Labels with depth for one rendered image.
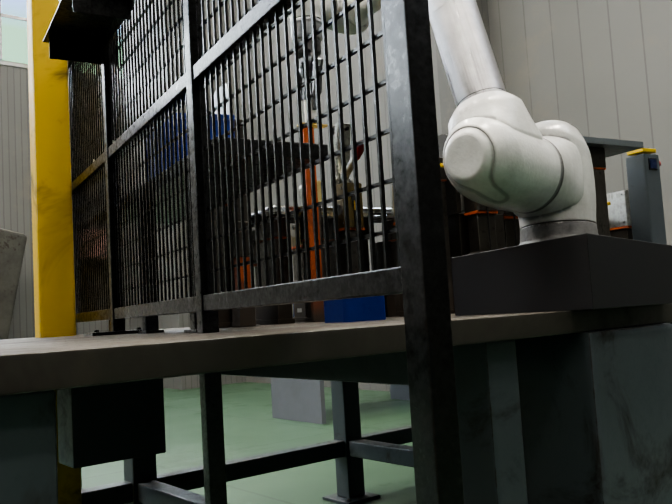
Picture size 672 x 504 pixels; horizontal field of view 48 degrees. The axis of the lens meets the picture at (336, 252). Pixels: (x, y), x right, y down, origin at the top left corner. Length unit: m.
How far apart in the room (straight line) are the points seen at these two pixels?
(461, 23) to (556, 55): 4.09
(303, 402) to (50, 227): 3.14
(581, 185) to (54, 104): 1.52
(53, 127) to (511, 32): 4.18
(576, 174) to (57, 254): 1.45
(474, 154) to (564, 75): 4.22
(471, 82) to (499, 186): 0.23
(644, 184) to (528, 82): 3.38
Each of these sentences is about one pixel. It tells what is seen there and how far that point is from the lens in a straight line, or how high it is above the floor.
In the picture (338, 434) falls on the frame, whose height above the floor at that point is 0.25.
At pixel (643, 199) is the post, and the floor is 1.00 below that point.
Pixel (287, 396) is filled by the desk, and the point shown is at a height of 0.16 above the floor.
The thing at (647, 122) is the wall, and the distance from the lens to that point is 5.17.
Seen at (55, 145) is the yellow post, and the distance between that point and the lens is 2.34.
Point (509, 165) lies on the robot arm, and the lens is 1.37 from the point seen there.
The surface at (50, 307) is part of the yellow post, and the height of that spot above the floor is 0.78.
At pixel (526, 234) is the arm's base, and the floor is 0.86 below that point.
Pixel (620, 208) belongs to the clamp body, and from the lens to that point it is 2.61.
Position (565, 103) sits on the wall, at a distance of 5.52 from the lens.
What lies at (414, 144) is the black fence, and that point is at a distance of 0.72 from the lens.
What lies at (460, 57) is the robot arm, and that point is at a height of 1.20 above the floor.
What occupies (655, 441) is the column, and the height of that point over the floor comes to 0.44.
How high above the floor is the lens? 0.72
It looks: 5 degrees up
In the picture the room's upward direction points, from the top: 3 degrees counter-clockwise
